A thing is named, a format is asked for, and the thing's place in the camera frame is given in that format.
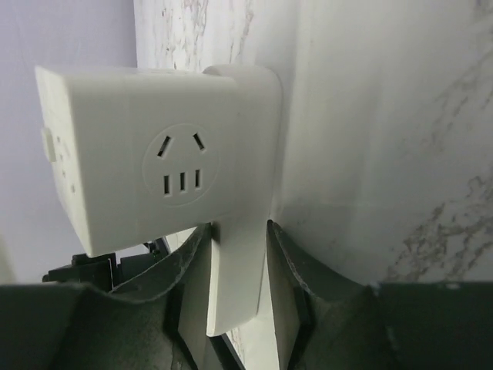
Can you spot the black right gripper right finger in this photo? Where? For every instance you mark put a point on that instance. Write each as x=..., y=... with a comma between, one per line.
x=323, y=320

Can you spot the white triangular power strip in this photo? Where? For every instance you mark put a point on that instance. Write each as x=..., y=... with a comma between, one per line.
x=139, y=154

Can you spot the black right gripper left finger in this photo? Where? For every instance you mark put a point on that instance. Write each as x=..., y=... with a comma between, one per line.
x=155, y=320

